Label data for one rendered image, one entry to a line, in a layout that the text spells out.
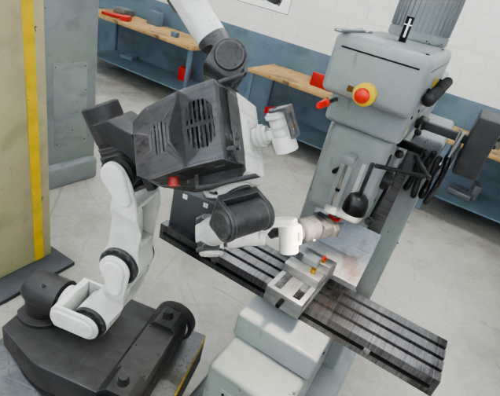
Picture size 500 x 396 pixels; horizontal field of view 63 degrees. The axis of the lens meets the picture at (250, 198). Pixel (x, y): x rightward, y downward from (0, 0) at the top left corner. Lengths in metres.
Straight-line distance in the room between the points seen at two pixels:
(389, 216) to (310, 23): 4.39
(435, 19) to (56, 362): 1.78
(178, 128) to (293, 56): 5.09
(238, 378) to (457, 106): 4.61
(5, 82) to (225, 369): 1.72
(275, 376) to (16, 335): 1.01
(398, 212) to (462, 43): 3.88
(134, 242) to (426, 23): 1.17
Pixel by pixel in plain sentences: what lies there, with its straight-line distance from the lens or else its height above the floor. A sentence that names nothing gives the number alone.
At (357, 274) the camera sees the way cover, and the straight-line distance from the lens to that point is 1.91.
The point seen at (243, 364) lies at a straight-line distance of 1.62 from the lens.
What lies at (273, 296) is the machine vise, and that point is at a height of 0.97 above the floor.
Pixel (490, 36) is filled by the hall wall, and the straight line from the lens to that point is 5.53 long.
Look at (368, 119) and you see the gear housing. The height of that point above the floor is 1.68.
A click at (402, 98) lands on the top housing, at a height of 1.78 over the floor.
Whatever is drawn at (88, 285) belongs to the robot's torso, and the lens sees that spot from 1.85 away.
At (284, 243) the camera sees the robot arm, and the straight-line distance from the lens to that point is 1.35.
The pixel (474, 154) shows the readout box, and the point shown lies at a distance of 1.58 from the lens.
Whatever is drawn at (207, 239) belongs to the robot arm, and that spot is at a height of 1.26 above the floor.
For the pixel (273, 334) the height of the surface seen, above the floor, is 0.84.
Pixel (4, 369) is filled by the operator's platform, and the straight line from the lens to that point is 2.02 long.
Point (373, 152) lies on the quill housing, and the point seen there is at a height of 1.58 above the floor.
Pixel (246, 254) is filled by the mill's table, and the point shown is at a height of 0.93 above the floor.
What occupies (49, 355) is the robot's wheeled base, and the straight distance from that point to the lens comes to 1.81.
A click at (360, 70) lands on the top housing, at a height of 1.81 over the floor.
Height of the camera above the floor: 1.98
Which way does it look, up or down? 29 degrees down
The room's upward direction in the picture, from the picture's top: 14 degrees clockwise
